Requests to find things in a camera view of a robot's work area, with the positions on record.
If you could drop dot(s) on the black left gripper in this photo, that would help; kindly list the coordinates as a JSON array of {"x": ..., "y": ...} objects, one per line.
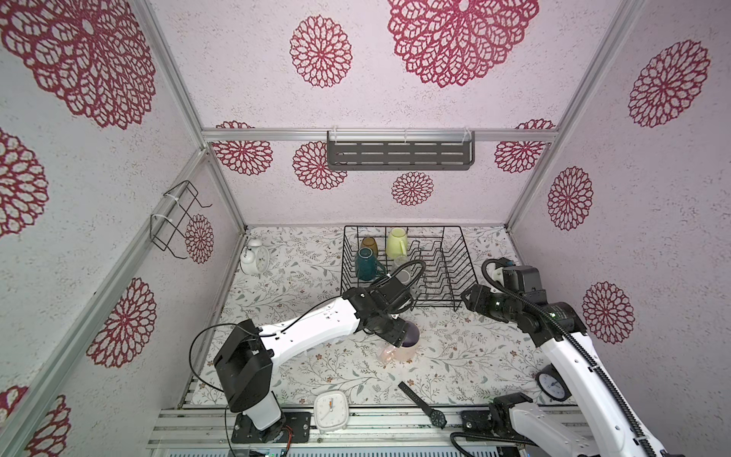
[{"x": 397, "y": 334}]

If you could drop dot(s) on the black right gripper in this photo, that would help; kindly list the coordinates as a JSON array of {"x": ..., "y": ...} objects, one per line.
[{"x": 477, "y": 298}]

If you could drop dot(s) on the pink lilac mug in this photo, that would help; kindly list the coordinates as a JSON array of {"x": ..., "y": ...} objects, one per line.
[{"x": 406, "y": 351}]

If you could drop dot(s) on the dark green cream mug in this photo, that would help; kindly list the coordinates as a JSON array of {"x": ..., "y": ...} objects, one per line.
[{"x": 368, "y": 268}]

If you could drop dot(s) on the light green mug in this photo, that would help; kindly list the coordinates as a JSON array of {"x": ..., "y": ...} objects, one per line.
[{"x": 397, "y": 244}]

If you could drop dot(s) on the amber glass cup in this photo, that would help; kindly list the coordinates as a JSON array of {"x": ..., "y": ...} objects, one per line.
[{"x": 370, "y": 242}]

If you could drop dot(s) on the grey cream mug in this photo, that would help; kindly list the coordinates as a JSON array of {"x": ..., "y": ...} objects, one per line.
[{"x": 404, "y": 276}]

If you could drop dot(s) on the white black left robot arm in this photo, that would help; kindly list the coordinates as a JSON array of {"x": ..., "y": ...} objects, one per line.
[{"x": 248, "y": 358}]

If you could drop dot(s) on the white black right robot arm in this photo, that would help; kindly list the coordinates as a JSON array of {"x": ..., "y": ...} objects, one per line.
[{"x": 514, "y": 294}]

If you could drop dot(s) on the white square clock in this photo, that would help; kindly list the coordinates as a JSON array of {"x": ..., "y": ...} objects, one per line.
[{"x": 331, "y": 411}]

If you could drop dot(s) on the black twin-bell alarm clock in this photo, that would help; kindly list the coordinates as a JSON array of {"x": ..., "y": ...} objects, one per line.
[{"x": 552, "y": 384}]

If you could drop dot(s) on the black wristwatch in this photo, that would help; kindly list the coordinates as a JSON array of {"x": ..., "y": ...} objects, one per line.
[{"x": 436, "y": 417}]

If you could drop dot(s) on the white twin-bell alarm clock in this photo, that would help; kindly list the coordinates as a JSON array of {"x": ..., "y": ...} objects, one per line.
[{"x": 255, "y": 258}]

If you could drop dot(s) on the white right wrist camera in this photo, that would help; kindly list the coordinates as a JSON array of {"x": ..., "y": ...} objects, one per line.
[{"x": 496, "y": 270}]

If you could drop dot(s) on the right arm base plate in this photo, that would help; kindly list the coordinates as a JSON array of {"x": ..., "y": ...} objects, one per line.
[{"x": 483, "y": 423}]

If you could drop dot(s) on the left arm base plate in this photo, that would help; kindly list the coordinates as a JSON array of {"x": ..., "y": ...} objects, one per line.
[{"x": 293, "y": 428}]

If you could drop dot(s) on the grey wall shelf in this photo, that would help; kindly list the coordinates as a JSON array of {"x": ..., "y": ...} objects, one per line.
[{"x": 403, "y": 155}]

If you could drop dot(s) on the black wire wall holder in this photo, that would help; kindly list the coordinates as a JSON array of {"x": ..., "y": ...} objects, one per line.
[{"x": 183, "y": 230}]

